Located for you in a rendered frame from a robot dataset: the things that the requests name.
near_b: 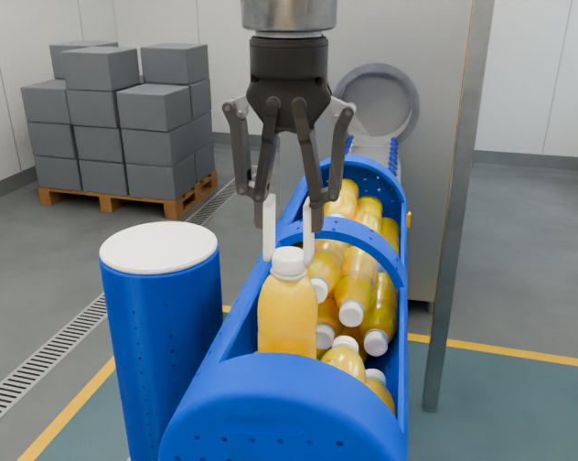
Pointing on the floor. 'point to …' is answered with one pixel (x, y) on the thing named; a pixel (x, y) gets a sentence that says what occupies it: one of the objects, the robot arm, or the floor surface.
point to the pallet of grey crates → (123, 125)
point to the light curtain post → (457, 194)
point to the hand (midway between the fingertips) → (289, 230)
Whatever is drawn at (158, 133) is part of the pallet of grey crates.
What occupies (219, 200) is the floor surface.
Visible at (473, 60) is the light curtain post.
